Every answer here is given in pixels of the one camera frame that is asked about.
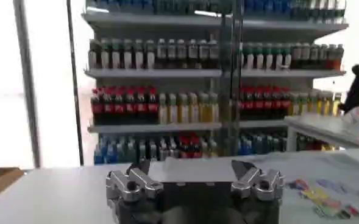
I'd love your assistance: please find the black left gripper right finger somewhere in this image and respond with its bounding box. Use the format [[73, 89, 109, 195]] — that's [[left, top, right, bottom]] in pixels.
[[230, 159, 286, 202]]

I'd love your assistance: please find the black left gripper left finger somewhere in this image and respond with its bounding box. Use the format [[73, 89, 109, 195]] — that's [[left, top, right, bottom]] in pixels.
[[105, 158, 165, 211]]

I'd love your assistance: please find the shelf rack with drink bottles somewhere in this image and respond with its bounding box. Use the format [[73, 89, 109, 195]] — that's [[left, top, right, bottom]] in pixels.
[[81, 0, 229, 166], [238, 0, 349, 156]]

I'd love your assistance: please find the white side table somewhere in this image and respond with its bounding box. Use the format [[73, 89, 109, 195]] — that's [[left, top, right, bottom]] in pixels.
[[283, 113, 359, 152]]

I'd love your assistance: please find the silver metal stand pole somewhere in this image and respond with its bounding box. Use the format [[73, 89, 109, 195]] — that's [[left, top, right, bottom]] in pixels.
[[220, 0, 244, 158]]

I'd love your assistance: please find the thin dark window post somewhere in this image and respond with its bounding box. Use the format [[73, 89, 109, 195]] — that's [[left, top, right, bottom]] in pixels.
[[65, 0, 85, 167]]

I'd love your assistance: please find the grey window frame post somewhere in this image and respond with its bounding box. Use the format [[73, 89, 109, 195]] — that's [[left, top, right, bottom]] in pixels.
[[12, 0, 42, 169]]

